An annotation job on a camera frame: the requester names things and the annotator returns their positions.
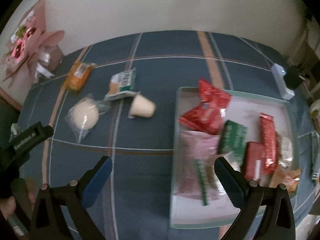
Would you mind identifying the cream pudding cup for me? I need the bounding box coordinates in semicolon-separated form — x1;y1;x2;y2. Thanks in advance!
128;93;156;118

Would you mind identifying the black plug adapter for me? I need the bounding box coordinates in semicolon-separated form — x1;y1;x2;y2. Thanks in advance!
284;66;305;90

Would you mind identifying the pink snack packet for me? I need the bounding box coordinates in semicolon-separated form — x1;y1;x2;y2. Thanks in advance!
174;131;221;206

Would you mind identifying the blue plaid tablecloth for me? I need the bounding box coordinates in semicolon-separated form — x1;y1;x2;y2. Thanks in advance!
15;30;318;240

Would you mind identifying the dark red flat packet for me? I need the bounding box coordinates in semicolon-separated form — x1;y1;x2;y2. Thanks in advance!
241;141;265;183

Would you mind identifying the silver metal object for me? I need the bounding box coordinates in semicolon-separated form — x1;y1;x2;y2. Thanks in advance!
311;131;320;181

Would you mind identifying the tall red snack bag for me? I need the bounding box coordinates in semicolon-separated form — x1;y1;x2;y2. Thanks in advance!
194;79;232;117

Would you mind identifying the brown pastry in clear wrap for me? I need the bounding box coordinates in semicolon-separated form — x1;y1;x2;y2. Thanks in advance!
269;133;301;194

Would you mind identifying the shallow pale green tray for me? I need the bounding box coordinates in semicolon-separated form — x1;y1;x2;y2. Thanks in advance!
170;87;299;229

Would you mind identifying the red flower print snack bag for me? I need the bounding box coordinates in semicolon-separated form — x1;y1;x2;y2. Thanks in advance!
178;105;223;135

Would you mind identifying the orange cake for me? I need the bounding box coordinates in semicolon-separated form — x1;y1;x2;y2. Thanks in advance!
62;61;97;91

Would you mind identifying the white power strip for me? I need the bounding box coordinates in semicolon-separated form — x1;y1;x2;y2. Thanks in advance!
271;63;295;101

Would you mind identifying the pink paper flower bouquet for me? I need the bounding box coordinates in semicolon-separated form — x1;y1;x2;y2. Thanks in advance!
1;0;65;87

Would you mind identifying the green snack packet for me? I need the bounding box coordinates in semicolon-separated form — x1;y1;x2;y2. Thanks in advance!
217;120;247;166

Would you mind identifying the round bun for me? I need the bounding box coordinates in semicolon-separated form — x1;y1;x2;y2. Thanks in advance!
65;94;111;144

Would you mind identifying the green white cracker packet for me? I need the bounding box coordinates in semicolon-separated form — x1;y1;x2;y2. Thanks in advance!
104;68;137;101

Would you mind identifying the red patterned wafer bar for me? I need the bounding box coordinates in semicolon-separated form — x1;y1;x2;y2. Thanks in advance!
259;113;277;174

